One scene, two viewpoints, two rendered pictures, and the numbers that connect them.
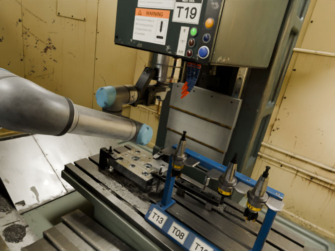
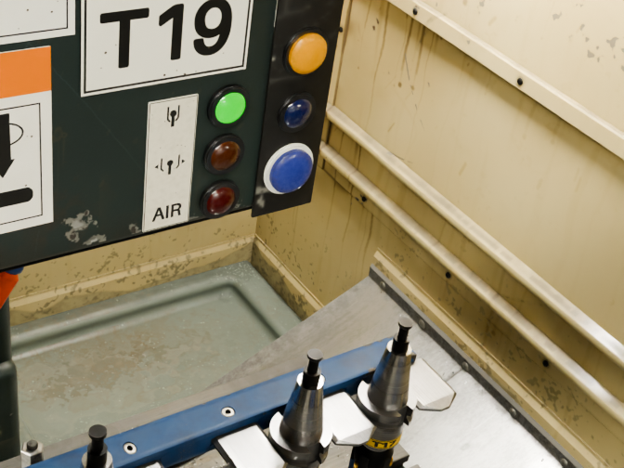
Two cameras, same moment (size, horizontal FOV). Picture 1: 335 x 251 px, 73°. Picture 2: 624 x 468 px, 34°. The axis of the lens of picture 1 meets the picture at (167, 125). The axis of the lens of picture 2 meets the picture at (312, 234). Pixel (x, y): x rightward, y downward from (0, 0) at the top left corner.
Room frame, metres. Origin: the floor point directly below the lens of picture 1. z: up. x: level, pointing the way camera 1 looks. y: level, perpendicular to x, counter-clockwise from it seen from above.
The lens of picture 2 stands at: (0.54, 0.44, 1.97)
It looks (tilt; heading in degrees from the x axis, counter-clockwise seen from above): 35 degrees down; 286
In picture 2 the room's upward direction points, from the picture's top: 10 degrees clockwise
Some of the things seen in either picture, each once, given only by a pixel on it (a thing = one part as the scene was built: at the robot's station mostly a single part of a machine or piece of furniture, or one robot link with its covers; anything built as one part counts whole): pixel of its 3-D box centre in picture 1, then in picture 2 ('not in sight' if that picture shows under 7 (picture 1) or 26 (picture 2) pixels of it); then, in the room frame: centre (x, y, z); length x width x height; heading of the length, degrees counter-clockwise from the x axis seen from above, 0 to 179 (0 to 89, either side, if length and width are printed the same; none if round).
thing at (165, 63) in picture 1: (165, 66); not in sight; (1.05, 0.06, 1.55); 0.16 x 0.16 x 0.12
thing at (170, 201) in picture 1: (170, 179); not in sight; (0.93, -0.06, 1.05); 0.10 x 0.05 x 0.30; 146
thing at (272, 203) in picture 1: (273, 204); (424, 387); (0.63, -0.39, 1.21); 0.07 x 0.05 x 0.01; 146
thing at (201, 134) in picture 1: (196, 127); not in sight; (1.42, -0.19, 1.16); 0.48 x 0.05 x 0.51; 56
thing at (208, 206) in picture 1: (196, 194); not in sight; (1.01, -0.21, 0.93); 0.26 x 0.05 x 0.06; 61
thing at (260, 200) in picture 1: (257, 195); (385, 403); (0.66, -0.34, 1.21); 0.06 x 0.06 x 0.03
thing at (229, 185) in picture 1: (228, 181); (299, 437); (0.73, -0.25, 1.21); 0.06 x 0.06 x 0.03
